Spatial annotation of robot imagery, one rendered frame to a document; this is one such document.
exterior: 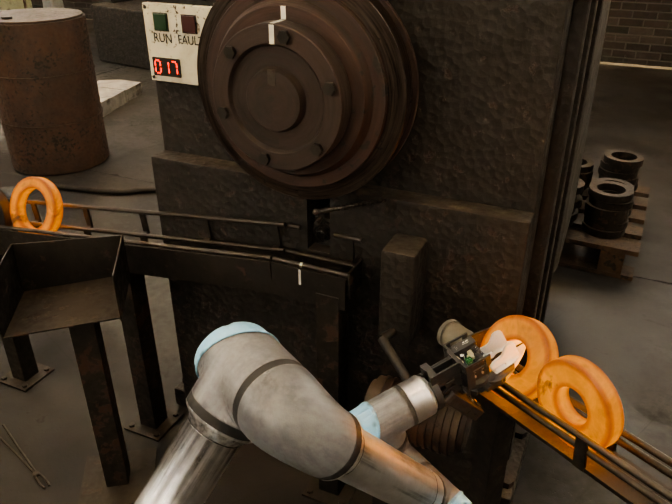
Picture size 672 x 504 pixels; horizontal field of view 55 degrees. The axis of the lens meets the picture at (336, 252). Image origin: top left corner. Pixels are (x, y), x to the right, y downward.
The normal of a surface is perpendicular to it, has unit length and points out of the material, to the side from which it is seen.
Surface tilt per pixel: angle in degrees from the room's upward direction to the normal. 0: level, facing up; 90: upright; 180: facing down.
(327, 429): 54
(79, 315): 5
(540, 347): 62
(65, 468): 0
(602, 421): 90
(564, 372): 90
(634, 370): 0
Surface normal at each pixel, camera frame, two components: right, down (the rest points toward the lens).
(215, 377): -0.59, -0.25
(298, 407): 0.25, -0.33
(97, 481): 0.00, -0.88
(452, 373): 0.44, 0.46
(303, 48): -0.41, 0.43
